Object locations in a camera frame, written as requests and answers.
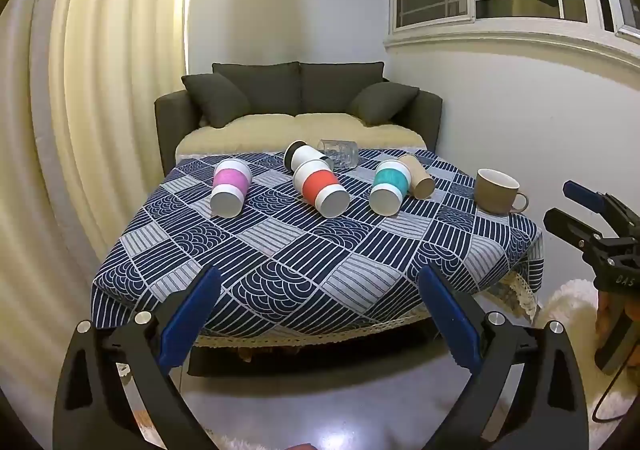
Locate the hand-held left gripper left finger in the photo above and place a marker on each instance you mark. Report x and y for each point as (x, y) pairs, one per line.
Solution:
(192, 317)

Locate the brown ceramic mug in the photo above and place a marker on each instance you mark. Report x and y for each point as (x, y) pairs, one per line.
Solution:
(492, 192)

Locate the dark grey throw pillow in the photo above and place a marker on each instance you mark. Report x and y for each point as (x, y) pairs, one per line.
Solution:
(217, 100)
(382, 103)

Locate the white cup with teal band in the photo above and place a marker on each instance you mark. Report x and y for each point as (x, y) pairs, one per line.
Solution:
(390, 180)

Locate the person's right hand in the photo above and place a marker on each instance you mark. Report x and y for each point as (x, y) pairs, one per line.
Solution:
(603, 312)

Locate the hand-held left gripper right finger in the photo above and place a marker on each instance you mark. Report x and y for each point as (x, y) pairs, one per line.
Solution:
(450, 320)

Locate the white fluffy rug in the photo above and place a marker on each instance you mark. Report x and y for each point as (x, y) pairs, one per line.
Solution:
(570, 330)

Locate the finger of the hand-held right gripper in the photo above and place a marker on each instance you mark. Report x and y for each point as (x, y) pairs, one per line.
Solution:
(570, 227)
(582, 192)

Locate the dark grey back cushion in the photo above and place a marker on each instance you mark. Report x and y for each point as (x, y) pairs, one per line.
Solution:
(335, 85)
(265, 85)

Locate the cream curtain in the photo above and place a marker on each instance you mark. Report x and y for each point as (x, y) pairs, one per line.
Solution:
(100, 80)

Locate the white cup with red band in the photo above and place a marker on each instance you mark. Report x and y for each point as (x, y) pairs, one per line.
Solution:
(315, 185)

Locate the white cup with pink band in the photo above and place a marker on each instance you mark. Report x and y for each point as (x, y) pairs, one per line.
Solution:
(230, 182)

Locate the clear glass jar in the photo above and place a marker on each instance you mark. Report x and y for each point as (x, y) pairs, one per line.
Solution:
(344, 154)

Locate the white cup with black band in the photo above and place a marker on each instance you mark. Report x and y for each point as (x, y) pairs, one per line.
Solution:
(305, 155)

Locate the brown paper cup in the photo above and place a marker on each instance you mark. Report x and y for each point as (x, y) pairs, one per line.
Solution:
(421, 178)

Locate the dark grey sofa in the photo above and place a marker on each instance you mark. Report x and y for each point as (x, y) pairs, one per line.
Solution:
(167, 130)

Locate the blue patterned tablecloth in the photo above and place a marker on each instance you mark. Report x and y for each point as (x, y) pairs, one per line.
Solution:
(300, 255)

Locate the cream fluffy blanket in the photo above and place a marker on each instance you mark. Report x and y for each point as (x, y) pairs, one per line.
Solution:
(280, 130)

